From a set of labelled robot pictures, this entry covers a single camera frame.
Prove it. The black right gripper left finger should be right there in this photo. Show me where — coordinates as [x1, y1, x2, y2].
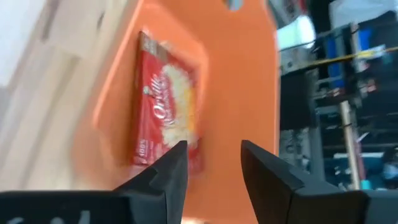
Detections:
[0, 140, 189, 224]

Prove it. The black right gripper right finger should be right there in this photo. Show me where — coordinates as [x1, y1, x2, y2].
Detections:
[241, 139, 398, 224]

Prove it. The red popcorn bag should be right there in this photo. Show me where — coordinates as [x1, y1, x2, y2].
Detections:
[130, 30, 205, 175]

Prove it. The metal pole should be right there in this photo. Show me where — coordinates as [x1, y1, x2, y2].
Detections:
[338, 100, 362, 190]

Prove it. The orange plastic basket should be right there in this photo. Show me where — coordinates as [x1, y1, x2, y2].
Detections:
[70, 0, 280, 224]

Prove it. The blue bin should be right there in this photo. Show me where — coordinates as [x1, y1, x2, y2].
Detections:
[324, 27, 373, 88]

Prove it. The yellow bar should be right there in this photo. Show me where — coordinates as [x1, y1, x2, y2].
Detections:
[279, 45, 398, 75]

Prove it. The white box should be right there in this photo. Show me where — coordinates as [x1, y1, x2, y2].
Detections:
[275, 14, 317, 51]

